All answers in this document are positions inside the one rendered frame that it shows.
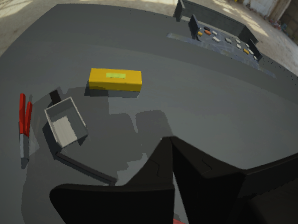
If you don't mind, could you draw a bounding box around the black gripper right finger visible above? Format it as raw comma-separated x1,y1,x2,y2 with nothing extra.
169,136,298,224

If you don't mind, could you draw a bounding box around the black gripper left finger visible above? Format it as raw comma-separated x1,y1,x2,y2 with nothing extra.
49,136,176,224

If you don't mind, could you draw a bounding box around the yellow rectangular block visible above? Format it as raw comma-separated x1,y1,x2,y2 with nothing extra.
89,68,142,92

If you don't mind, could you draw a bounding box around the red rectangular block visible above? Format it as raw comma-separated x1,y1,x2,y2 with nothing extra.
173,218,184,224

